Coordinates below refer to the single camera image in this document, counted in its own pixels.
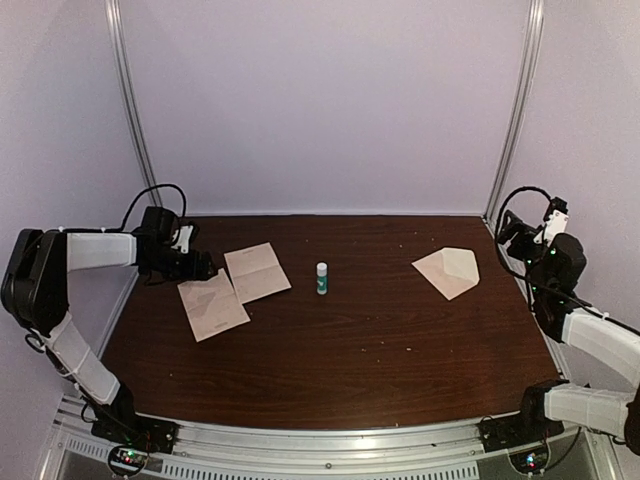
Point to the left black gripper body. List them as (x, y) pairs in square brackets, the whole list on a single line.
[(172, 269)]

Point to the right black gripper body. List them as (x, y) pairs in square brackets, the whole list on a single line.
[(516, 250)]

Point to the lined letter sheet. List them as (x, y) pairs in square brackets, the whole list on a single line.
[(212, 307)]

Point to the beige envelope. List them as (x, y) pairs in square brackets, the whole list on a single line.
[(451, 271)]

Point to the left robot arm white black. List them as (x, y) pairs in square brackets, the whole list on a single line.
[(45, 267)]

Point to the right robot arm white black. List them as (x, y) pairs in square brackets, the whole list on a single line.
[(553, 261)]

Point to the green white glue stick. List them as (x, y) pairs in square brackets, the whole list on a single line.
[(321, 278)]

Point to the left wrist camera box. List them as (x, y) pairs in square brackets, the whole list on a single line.
[(183, 236)]

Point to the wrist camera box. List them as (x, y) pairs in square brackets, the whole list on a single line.
[(555, 220), (183, 236)]

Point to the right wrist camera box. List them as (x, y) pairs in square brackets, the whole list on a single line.
[(555, 220)]

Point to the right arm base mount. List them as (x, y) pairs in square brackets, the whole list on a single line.
[(527, 444)]

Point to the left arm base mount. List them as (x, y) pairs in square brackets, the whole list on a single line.
[(133, 449)]

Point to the right aluminium frame post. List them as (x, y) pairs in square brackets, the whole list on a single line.
[(529, 60)]

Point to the aluminium frame post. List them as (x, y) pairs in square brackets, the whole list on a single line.
[(529, 60), (126, 85)]

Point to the left aluminium frame post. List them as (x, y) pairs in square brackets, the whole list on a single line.
[(126, 85)]

